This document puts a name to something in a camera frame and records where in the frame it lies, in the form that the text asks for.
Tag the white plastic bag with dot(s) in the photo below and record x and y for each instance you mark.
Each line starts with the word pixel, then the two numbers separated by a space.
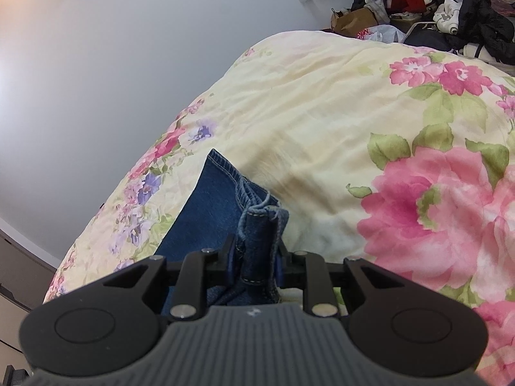
pixel 382 33

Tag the blue denim pants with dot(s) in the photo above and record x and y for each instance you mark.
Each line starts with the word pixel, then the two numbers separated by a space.
pixel 217 205

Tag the floral yellow bedspread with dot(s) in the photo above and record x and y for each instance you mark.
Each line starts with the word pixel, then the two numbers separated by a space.
pixel 322 128

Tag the beige wardrobe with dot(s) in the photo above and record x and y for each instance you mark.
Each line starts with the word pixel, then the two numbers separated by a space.
pixel 20 273

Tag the brown paper bag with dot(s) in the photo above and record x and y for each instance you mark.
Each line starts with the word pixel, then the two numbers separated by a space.
pixel 354 20

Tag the pile of clothes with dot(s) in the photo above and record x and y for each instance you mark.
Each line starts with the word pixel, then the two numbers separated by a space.
pixel 474 12

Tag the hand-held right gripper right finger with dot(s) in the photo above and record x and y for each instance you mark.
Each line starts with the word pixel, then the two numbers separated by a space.
pixel 279 269

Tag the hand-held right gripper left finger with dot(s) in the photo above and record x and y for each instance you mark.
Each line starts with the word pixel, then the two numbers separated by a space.
pixel 230 261

